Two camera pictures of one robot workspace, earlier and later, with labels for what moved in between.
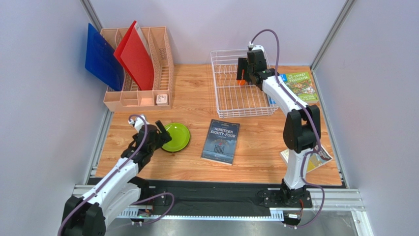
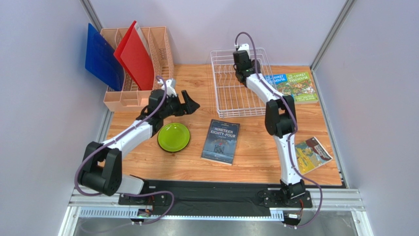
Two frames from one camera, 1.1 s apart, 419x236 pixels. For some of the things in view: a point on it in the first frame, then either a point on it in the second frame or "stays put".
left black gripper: [163, 137] → [191, 105]
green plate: [180, 135] stays put
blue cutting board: [101, 60] stays put
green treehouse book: [301, 84] stays put
